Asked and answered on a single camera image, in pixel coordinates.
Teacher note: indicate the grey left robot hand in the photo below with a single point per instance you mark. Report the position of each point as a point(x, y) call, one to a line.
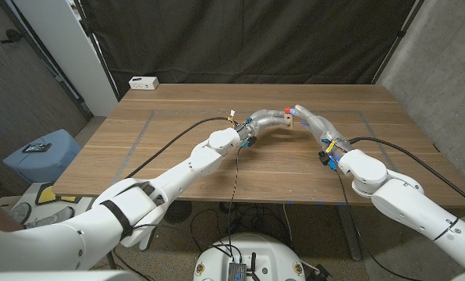
point(265, 119)

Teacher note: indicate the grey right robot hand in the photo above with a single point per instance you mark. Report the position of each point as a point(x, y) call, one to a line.
point(322, 126)

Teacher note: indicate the red-headed wooden screw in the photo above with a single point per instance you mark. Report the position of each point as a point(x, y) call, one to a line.
point(287, 110)

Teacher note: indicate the small wooden block with holes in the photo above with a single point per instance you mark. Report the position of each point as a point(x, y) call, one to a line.
point(290, 121)

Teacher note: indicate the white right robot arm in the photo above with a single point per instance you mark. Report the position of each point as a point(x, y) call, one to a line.
point(408, 203)

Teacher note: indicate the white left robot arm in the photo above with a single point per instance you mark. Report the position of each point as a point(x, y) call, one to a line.
point(158, 191)

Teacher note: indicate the black backdrop curtain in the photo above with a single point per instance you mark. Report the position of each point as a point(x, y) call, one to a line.
point(236, 39)

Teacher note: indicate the grey table leg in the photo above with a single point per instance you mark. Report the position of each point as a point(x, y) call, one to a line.
point(351, 238)

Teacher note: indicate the black backdrop stand pole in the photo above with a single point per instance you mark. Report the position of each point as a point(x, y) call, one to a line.
point(96, 48)
point(400, 34)

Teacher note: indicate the round black floor fan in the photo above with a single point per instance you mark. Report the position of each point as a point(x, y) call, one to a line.
point(179, 212)

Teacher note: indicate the white power strip box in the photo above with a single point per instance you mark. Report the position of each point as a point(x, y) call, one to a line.
point(143, 82)

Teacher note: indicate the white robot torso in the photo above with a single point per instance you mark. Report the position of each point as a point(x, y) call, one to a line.
point(271, 253)

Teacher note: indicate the grey electronics box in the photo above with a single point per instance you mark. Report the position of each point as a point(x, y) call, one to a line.
point(236, 271)

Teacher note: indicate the white table leg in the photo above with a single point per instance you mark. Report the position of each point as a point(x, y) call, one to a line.
point(146, 242)

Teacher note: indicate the white pillar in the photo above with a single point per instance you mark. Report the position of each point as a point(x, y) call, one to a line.
point(72, 50)

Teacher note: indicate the blue plastic stool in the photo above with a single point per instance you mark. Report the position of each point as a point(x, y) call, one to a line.
point(49, 166)

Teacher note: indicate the black smartphone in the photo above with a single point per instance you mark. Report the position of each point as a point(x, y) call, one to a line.
point(36, 147)

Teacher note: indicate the grey black sneaker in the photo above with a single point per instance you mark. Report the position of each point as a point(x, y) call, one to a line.
point(20, 212)
point(51, 218)

